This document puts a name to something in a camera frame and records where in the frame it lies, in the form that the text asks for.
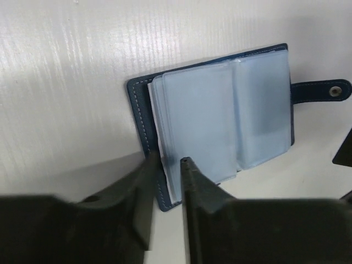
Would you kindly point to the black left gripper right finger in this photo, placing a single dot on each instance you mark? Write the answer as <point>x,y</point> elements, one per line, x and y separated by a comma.
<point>220,228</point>

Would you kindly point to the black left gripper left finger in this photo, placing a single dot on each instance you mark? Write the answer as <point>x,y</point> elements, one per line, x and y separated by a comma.
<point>110,226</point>

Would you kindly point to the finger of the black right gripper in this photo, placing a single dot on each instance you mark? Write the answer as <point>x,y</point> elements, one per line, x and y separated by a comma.
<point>344,156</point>

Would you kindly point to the navy blue card holder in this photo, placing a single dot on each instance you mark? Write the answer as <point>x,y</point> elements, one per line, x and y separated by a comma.
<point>228,114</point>

